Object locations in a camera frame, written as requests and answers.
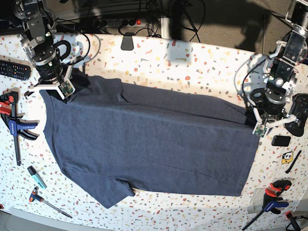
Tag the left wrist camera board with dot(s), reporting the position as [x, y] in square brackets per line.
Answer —
[260, 130]

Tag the blue black bar clamp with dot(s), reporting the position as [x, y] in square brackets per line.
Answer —
[272, 200]
[8, 113]

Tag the white metal table post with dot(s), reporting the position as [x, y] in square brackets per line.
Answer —
[165, 27]

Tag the dark blue T-shirt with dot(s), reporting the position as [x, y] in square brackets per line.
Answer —
[112, 137]

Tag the black TV remote control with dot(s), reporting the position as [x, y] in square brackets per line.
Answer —
[14, 70]

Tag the orange blue T-handle screwdriver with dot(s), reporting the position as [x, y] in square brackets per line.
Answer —
[36, 197]

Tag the small black rectangular case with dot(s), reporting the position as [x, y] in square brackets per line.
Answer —
[282, 141]

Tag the light blue highlighter marker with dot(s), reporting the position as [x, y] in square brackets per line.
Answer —
[36, 177]

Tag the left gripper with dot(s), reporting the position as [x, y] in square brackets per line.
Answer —
[267, 105]

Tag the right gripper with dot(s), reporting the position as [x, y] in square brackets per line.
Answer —
[52, 72]

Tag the black table edge clamp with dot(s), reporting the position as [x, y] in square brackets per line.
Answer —
[127, 42]

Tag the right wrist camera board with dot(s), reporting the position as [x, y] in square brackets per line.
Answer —
[67, 88]

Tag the clear plastic bag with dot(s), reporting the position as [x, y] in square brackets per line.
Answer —
[256, 201]

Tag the red black clamp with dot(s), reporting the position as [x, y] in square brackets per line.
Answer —
[293, 221]

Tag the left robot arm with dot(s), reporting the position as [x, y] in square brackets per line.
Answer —
[279, 74]

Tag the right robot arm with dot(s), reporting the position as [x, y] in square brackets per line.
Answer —
[45, 55]

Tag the black game controller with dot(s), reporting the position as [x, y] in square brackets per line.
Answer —
[300, 110]

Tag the yellow panda sticker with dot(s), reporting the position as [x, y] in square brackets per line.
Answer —
[287, 157]

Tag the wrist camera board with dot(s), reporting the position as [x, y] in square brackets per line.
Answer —
[260, 130]
[67, 88]

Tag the white power strip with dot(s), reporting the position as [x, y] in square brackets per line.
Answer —
[123, 22]

